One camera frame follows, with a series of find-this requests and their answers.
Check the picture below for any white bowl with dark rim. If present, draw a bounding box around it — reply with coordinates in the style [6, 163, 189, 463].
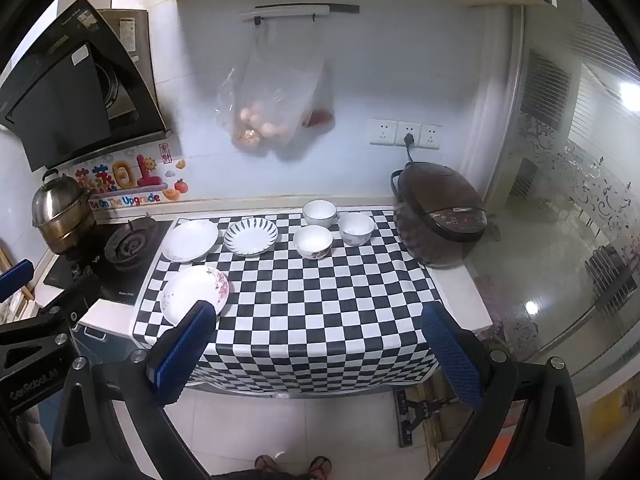
[302, 199, 337, 228]

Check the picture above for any patterned glass sliding door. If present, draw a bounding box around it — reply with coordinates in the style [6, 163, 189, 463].
[510, 5, 640, 361]

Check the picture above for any white plate with striped rim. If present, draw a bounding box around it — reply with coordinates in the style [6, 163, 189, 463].
[223, 217, 279, 258]

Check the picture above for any black and white checkered cloth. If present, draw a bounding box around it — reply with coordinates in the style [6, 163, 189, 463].
[129, 208, 453, 395]

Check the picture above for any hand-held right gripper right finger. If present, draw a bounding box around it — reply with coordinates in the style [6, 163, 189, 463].
[421, 302, 586, 480]

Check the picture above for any clear plastic bag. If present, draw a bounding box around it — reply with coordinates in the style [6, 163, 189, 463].
[215, 25, 335, 153]

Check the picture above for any colourful wall sticker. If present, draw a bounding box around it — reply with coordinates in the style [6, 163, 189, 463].
[70, 142, 191, 211]

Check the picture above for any pile of brown eggs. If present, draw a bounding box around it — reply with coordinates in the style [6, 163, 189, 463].
[235, 102, 292, 149]

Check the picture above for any black gas stove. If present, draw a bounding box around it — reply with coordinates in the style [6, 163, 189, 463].
[42, 215, 176, 307]

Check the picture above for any white wall hook rail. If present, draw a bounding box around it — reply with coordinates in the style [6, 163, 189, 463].
[239, 4, 361, 26]

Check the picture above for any black range hood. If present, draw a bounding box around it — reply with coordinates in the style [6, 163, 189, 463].
[0, 0, 173, 173]

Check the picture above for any plain white plate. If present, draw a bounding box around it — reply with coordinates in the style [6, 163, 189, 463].
[161, 218, 221, 263]

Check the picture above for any black metal frame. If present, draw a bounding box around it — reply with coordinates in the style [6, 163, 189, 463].
[392, 387, 451, 448]

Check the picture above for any white plate with floral print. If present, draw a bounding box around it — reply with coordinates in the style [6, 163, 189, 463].
[159, 265, 230, 327]

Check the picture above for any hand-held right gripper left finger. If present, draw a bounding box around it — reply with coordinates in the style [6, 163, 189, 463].
[50, 300, 218, 480]

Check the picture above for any white wall outlet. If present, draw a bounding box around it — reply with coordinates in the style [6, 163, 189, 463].
[395, 121, 422, 148]
[419, 123, 443, 151]
[369, 118, 398, 147]

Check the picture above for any brown rice cooker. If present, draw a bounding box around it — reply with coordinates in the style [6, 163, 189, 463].
[390, 161, 488, 268]

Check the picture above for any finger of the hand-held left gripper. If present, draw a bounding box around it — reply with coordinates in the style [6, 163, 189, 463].
[0, 259, 35, 306]
[0, 267, 103, 387]

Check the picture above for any stainless steel pot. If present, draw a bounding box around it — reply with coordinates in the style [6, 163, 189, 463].
[31, 169, 98, 256]

